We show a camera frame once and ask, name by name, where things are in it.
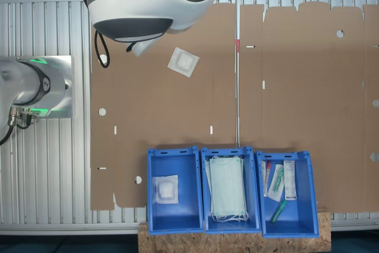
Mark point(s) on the cotton packet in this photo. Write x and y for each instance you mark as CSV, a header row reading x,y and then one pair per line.
x,y
166,189
183,62

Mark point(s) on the blue bin holding cotton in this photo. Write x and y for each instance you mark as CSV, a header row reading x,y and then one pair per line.
x,y
174,220

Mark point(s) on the brown cardboard sheet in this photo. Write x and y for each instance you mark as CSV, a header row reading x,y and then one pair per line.
x,y
311,102
163,110

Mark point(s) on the pale green face masks stack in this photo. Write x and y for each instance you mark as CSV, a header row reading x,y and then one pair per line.
x,y
227,186

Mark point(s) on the red-capped tube packet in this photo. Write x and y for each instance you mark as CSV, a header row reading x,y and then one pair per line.
x,y
265,179

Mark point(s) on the white printed flat packet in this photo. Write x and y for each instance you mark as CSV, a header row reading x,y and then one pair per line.
x,y
289,179

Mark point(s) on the blue bin holding masks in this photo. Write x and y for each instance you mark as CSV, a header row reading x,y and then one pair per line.
x,y
231,226

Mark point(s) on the loose green syringe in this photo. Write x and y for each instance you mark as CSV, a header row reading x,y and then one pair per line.
x,y
278,211

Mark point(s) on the chipboard wooden board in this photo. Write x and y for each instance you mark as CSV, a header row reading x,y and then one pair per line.
x,y
237,242

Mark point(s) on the blue bin holding syringes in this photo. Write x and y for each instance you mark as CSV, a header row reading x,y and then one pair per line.
x,y
296,220

